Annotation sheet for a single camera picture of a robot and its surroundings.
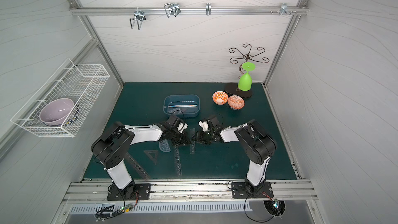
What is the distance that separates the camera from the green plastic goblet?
2.86ft

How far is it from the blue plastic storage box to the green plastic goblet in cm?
30

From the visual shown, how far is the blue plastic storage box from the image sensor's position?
103cm
